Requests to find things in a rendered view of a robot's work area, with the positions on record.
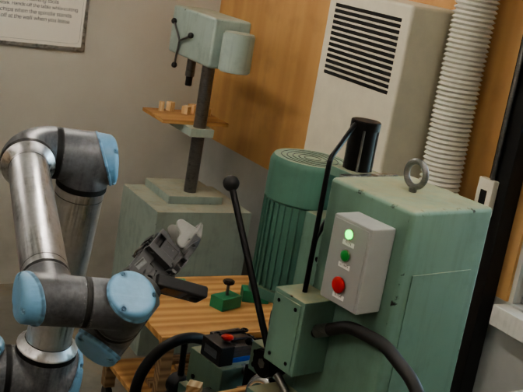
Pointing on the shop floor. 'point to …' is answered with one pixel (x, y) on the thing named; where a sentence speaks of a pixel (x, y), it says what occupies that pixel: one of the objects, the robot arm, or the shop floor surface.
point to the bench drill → (236, 26)
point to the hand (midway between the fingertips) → (200, 230)
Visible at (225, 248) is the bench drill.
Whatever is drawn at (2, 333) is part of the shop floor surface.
